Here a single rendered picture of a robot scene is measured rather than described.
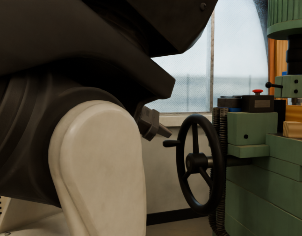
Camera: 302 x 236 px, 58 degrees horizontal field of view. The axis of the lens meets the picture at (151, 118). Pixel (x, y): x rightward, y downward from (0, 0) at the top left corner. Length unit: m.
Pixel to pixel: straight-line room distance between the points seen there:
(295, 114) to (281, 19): 0.29
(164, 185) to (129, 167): 1.98
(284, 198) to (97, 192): 0.64
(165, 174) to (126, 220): 1.94
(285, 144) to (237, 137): 0.12
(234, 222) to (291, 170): 0.34
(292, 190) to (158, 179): 1.51
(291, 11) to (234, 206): 0.64
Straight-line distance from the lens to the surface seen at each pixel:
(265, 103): 0.82
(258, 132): 0.82
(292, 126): 0.78
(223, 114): 0.81
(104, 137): 0.22
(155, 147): 2.11
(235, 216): 1.02
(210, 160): 0.82
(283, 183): 0.80
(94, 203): 0.23
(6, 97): 0.22
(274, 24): 0.96
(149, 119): 0.81
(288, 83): 0.94
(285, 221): 0.82
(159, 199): 2.24
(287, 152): 0.78
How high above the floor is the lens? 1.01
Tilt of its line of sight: 5 degrees down
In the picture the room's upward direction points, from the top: straight up
